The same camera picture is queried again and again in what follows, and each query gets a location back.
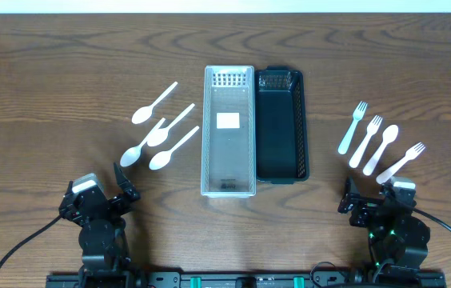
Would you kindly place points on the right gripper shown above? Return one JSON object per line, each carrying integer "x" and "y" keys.
{"x": 368, "y": 208}

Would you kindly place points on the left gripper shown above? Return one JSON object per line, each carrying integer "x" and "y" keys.
{"x": 100, "y": 202}

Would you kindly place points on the white plastic spoon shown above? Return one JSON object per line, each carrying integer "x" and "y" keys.
{"x": 144, "y": 113}
{"x": 131, "y": 155}
{"x": 389, "y": 135}
{"x": 162, "y": 158}
{"x": 160, "y": 135}

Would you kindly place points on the white plastic fork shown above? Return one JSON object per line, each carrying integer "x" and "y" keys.
{"x": 371, "y": 130}
{"x": 410, "y": 154}

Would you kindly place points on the black plastic basket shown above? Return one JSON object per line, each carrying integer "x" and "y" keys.
{"x": 281, "y": 128}

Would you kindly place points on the pale green plastic fork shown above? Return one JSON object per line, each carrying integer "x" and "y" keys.
{"x": 358, "y": 115}

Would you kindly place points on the clear plastic basket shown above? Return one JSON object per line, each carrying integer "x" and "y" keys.
{"x": 228, "y": 133}

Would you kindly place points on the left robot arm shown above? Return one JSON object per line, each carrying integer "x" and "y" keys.
{"x": 103, "y": 237}

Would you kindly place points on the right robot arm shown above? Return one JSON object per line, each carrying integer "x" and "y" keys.
{"x": 397, "y": 240}

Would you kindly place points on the black mounting rail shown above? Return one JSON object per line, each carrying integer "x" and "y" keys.
{"x": 320, "y": 278}

